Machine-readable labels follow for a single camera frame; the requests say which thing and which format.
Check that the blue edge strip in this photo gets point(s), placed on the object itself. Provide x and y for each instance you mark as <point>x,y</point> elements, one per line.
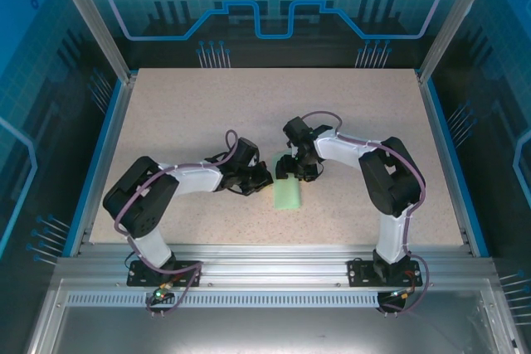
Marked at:
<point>441,122</point>
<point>109,122</point>

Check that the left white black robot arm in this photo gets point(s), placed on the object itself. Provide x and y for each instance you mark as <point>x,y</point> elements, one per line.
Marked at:
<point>195,177</point>

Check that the aluminium side rail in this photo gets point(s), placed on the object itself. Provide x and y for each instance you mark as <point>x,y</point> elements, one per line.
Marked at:
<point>118,122</point>
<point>433,122</point>

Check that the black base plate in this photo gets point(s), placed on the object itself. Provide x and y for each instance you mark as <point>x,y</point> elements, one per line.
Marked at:
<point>357,279</point>
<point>133,278</point>

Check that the light green paper sheet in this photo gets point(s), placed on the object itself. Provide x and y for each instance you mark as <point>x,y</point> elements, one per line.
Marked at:
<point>286,196</point>

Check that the slotted aluminium strip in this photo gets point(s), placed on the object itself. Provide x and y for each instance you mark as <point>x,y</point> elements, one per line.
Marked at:
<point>274,299</point>

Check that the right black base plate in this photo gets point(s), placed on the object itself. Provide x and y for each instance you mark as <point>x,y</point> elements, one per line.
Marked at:
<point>357,279</point>

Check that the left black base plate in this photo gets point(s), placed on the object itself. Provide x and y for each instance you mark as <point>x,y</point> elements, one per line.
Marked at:
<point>133,278</point>

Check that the grey metal tray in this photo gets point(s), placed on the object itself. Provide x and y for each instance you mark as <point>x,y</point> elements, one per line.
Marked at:
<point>269,329</point>

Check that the aluminium corner post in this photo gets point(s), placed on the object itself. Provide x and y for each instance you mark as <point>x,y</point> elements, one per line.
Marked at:
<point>441,39</point>
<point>110,39</point>

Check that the aluminium frame rail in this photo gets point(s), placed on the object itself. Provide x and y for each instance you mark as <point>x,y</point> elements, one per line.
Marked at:
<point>274,265</point>

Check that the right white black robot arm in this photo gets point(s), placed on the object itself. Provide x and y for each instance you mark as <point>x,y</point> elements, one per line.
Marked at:
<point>344,148</point>

